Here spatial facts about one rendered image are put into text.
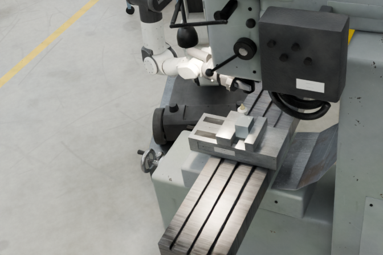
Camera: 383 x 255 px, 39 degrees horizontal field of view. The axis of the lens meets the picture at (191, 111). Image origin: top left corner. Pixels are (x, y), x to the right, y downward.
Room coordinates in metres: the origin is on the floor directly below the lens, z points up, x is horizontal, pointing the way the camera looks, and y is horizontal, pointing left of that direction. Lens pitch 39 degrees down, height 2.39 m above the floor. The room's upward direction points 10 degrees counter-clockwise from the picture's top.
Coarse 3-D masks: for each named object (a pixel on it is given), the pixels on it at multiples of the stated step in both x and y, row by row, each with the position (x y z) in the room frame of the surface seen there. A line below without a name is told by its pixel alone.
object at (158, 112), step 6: (156, 108) 2.26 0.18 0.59; (162, 108) 2.25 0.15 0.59; (156, 114) 2.20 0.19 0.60; (162, 114) 2.21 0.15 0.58; (156, 120) 2.17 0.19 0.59; (156, 126) 2.14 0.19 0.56; (156, 132) 2.13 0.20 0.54; (162, 132) 2.14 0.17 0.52; (156, 138) 2.12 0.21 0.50; (162, 138) 2.12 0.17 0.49; (162, 144) 2.14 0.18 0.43
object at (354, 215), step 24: (360, 48) 1.14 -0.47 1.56; (360, 72) 1.10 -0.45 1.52; (360, 96) 1.09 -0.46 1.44; (360, 120) 1.09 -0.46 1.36; (360, 144) 1.09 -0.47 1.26; (336, 168) 1.13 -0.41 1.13; (360, 168) 1.08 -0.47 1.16; (336, 192) 1.12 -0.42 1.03; (360, 192) 1.08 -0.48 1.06; (336, 216) 1.12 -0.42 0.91; (360, 216) 1.08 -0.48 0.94; (336, 240) 1.11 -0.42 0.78; (360, 240) 1.07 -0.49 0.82
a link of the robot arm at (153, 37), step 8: (144, 24) 1.88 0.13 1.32; (152, 24) 1.87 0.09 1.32; (160, 24) 1.88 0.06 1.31; (144, 32) 1.89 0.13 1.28; (152, 32) 1.87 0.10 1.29; (160, 32) 1.88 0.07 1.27; (144, 40) 1.89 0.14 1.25; (152, 40) 1.86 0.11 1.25; (160, 40) 1.88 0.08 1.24; (144, 48) 1.88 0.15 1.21; (152, 48) 1.86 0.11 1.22; (160, 48) 1.87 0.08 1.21; (144, 56) 1.88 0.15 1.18; (144, 64) 1.86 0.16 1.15; (152, 64) 1.82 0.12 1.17; (152, 72) 1.82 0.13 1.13
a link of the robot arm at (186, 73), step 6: (180, 60) 1.74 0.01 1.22; (186, 60) 1.75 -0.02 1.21; (180, 66) 1.68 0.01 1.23; (186, 66) 1.65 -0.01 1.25; (192, 66) 1.64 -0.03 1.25; (180, 72) 1.69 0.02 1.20; (186, 72) 1.66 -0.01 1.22; (192, 72) 1.63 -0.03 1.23; (198, 72) 1.63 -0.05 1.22; (186, 78) 1.67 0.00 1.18; (192, 78) 1.64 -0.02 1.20
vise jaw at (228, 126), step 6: (234, 114) 1.54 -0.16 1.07; (240, 114) 1.54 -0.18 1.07; (228, 120) 1.51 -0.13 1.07; (234, 120) 1.51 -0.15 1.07; (222, 126) 1.49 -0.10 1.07; (228, 126) 1.48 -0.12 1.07; (234, 126) 1.47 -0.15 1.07; (222, 132) 1.45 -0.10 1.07; (228, 132) 1.45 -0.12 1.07; (234, 132) 1.45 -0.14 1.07; (216, 138) 1.44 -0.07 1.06; (222, 138) 1.43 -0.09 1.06; (228, 138) 1.42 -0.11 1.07; (234, 138) 1.44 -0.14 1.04; (222, 144) 1.43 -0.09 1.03; (228, 144) 1.42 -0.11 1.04
